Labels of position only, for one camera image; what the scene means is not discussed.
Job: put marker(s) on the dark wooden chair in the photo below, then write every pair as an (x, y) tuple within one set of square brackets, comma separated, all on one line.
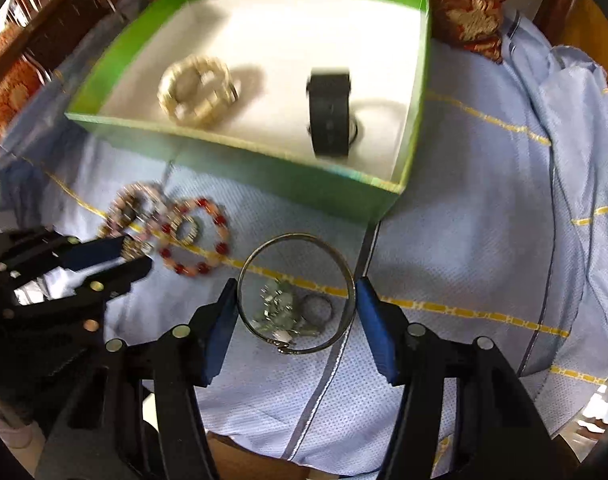
[(58, 25)]

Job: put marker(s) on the black watch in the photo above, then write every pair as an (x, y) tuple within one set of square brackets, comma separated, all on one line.
[(329, 120)]

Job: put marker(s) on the green cardboard box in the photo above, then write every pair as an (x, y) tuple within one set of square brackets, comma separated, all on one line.
[(264, 170)]

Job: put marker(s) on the red gold patterned cushion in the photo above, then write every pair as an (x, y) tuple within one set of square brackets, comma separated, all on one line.
[(474, 15), (8, 100)]

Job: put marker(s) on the light blue dotted cloth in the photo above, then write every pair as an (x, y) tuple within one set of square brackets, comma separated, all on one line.
[(459, 210)]

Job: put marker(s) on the cream white watch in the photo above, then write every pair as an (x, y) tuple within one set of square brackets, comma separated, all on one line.
[(183, 112)]

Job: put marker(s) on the silver bangle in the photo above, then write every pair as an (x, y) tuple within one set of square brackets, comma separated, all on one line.
[(295, 235)]

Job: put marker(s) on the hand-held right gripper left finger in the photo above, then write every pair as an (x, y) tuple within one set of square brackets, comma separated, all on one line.
[(221, 332)]

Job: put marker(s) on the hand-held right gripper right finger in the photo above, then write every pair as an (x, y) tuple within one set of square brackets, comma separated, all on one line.
[(376, 332)]

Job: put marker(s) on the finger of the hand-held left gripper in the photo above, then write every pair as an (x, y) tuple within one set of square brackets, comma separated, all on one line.
[(128, 272), (96, 252)]

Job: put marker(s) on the brown carved wooden furniture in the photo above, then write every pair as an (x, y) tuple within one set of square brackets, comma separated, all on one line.
[(579, 25)]

